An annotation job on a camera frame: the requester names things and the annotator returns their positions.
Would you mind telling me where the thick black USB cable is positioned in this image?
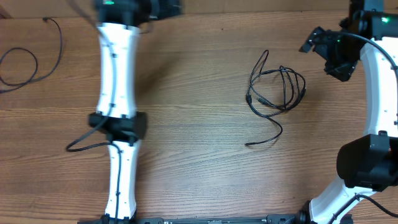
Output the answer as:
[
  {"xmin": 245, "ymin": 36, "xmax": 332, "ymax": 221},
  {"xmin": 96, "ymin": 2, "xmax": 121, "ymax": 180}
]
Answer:
[{"xmin": 244, "ymin": 49, "xmax": 307, "ymax": 147}]

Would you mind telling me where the thin black USB-C cable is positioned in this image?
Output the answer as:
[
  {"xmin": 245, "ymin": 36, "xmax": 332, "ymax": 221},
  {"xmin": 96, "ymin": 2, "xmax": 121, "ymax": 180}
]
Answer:
[{"xmin": 0, "ymin": 16, "xmax": 63, "ymax": 95}]

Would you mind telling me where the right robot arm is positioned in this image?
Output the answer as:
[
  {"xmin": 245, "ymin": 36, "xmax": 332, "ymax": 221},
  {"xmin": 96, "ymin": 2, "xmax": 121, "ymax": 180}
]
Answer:
[{"xmin": 291, "ymin": 0, "xmax": 397, "ymax": 223}]

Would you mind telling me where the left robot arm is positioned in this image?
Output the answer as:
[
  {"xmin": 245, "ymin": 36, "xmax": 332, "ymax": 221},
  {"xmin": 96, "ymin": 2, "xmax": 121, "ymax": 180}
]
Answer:
[{"xmin": 89, "ymin": 0, "xmax": 182, "ymax": 223}]

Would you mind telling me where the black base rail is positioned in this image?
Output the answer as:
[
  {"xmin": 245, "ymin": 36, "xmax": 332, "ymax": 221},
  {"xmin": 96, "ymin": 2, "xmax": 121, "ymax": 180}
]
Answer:
[{"xmin": 133, "ymin": 213, "xmax": 354, "ymax": 224}]

